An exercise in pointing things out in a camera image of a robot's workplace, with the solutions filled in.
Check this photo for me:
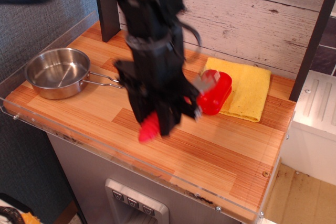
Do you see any red toy bell pepper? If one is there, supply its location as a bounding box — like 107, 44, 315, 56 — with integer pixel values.
197, 69, 233, 115

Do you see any clear acrylic table guard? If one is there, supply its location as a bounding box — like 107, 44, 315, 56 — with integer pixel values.
5, 6, 300, 222

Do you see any dark right shelf post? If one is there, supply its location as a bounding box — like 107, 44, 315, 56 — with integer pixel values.
289, 0, 335, 102

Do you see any dark left shelf post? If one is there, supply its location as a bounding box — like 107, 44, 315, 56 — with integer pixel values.
96, 0, 121, 42

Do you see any stainless steel pot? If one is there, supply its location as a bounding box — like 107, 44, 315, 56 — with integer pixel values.
24, 48, 124, 100

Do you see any silver dispenser button panel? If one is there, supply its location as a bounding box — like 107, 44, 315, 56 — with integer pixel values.
105, 178, 170, 223

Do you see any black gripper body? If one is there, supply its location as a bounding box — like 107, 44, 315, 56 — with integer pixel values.
114, 41, 201, 118

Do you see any yellow cloth at corner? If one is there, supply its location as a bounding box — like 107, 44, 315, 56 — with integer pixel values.
21, 212, 41, 224

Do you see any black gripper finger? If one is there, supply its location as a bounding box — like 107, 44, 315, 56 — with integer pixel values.
156, 101, 181, 136
128, 91, 155, 123

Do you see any yellow towel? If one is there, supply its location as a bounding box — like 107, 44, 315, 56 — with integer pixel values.
202, 57, 271, 122

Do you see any dark shelf post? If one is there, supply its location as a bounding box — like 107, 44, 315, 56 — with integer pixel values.
289, 0, 335, 102
96, 0, 121, 42

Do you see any red-handled metal fork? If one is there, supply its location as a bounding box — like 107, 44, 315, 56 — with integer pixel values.
139, 69, 220, 143

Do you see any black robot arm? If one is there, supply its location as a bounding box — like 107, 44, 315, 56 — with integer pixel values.
114, 0, 201, 142

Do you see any white cabinet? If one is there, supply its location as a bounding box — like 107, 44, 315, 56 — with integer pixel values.
280, 71, 335, 185

